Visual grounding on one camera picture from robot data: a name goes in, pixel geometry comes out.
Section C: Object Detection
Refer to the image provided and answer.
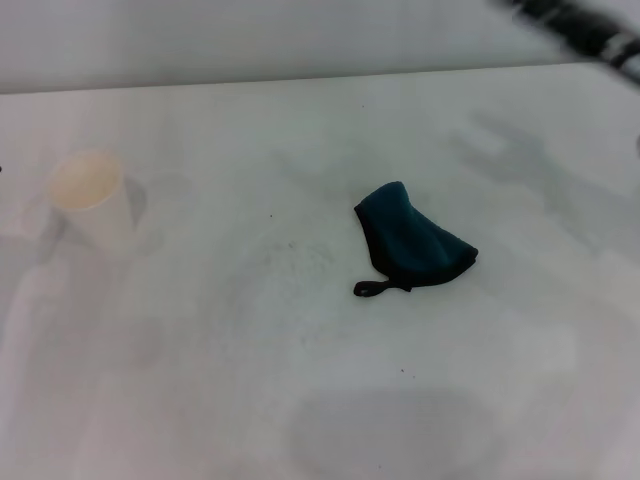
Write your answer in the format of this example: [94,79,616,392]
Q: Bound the blue rag with black trim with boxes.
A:
[352,180,480,299]

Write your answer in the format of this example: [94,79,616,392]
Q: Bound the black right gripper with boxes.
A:
[499,0,640,84]

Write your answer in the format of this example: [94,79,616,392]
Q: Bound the white paper cup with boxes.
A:
[46,148,137,252]

